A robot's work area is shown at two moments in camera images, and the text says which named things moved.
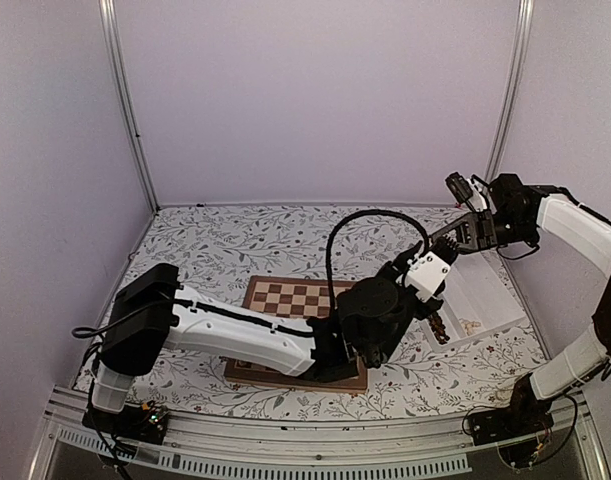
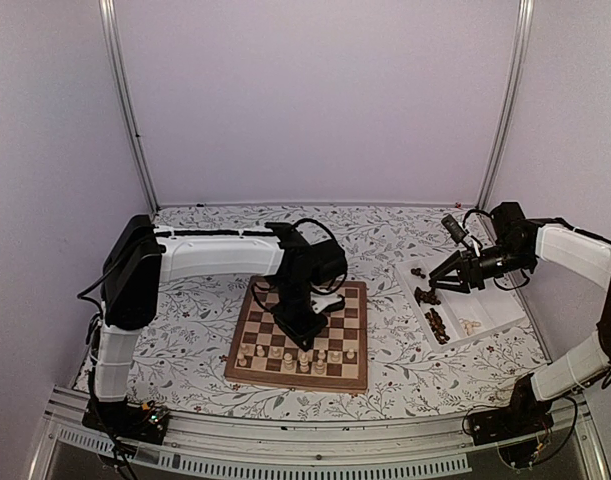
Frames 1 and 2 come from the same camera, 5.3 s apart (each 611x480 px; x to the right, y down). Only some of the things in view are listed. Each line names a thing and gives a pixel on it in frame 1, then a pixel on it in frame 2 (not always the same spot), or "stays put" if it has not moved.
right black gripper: (476, 231) → (469, 265)
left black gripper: (398, 267) → (299, 335)
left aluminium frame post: (111, 40) stays put
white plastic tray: (476, 303) stays put
